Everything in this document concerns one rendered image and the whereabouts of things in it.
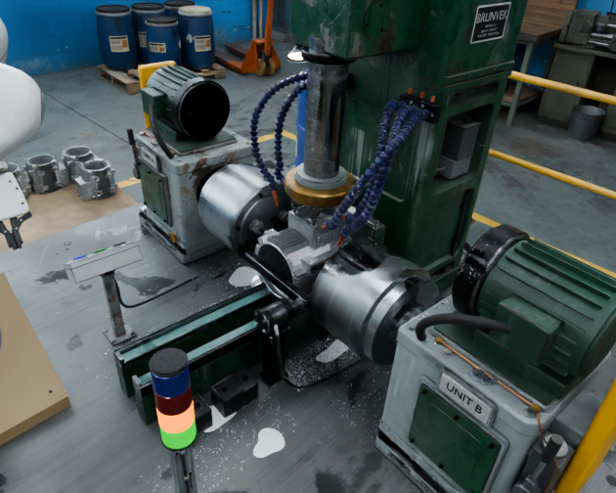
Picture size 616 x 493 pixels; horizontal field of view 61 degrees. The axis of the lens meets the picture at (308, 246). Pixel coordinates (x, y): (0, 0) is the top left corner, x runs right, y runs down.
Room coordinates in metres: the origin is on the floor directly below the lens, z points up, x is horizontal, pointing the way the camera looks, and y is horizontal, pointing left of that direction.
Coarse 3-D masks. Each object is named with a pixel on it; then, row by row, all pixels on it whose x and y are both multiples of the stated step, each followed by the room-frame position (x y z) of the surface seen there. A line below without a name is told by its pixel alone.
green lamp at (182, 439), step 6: (192, 426) 0.56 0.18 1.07; (162, 432) 0.55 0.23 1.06; (168, 432) 0.55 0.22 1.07; (180, 432) 0.55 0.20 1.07; (186, 432) 0.55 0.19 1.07; (192, 432) 0.56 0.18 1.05; (162, 438) 0.56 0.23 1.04; (168, 438) 0.55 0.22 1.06; (174, 438) 0.54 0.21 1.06; (180, 438) 0.55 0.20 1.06; (186, 438) 0.55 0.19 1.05; (192, 438) 0.56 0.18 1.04; (168, 444) 0.55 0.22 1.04; (174, 444) 0.54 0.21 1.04; (180, 444) 0.55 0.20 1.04; (186, 444) 0.55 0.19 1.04
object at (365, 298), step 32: (352, 256) 0.97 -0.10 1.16; (384, 256) 0.97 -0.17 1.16; (320, 288) 0.94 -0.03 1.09; (352, 288) 0.90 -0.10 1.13; (384, 288) 0.88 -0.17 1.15; (416, 288) 0.90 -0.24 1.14; (320, 320) 0.93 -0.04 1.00; (352, 320) 0.85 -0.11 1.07; (384, 320) 0.83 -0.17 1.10; (384, 352) 0.85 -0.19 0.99
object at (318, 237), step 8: (304, 208) 1.21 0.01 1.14; (320, 208) 1.24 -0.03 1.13; (328, 208) 1.24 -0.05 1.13; (336, 208) 1.21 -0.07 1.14; (288, 216) 1.18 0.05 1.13; (296, 216) 1.16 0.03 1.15; (304, 216) 1.21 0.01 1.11; (320, 216) 1.18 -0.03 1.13; (328, 216) 1.22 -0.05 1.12; (288, 224) 1.18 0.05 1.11; (296, 224) 1.16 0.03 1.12; (304, 224) 1.13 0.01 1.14; (312, 224) 1.13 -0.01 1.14; (320, 224) 1.13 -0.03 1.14; (344, 224) 1.18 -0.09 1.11; (304, 232) 1.13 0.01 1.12; (312, 232) 1.11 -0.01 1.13; (320, 232) 1.12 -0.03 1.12; (328, 232) 1.14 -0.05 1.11; (336, 232) 1.16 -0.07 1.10; (312, 240) 1.11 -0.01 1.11; (320, 240) 1.13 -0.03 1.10; (328, 240) 1.15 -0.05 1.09; (336, 240) 1.16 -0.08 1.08; (312, 248) 1.11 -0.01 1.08
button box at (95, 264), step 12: (96, 252) 1.05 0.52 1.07; (108, 252) 1.04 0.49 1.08; (120, 252) 1.06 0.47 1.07; (132, 252) 1.07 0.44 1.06; (72, 264) 0.99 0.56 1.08; (84, 264) 1.00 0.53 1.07; (96, 264) 1.01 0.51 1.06; (108, 264) 1.03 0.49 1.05; (120, 264) 1.04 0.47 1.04; (72, 276) 0.98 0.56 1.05; (84, 276) 0.98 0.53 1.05; (96, 276) 1.00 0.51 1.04
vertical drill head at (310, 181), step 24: (312, 48) 1.16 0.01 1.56; (312, 72) 1.16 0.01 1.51; (336, 72) 1.14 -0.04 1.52; (312, 96) 1.15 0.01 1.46; (336, 96) 1.15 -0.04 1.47; (312, 120) 1.15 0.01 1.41; (336, 120) 1.15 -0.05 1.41; (312, 144) 1.15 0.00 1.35; (336, 144) 1.15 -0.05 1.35; (312, 168) 1.15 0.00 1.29; (336, 168) 1.16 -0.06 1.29; (288, 192) 1.14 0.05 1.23; (312, 192) 1.11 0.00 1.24; (336, 192) 1.12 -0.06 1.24; (312, 216) 1.11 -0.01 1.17
